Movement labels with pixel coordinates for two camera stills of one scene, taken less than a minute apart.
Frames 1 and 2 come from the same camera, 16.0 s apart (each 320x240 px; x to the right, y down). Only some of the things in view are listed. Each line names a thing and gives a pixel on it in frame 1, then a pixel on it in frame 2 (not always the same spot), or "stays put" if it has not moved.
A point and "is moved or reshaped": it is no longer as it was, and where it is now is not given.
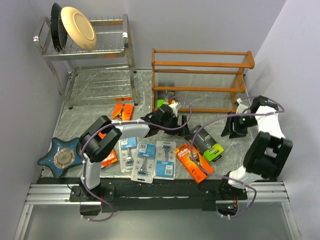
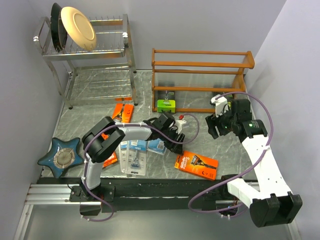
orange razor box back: [123, 111] stays put
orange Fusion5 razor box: [183, 152] is moved or reshaped
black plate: [59, 33] stays put
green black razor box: [203, 141] -> [214, 93]
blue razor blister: [164, 161] is moved or reshaped
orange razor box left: [112, 158] stays put
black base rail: [162, 194] stays put
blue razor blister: [127, 148] stays put
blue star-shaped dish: [62, 155] stays put
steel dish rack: [105, 72] stays put
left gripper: [182, 132] -> [176, 149]
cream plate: [80, 27] stays put
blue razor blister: [143, 168] -> [136, 162]
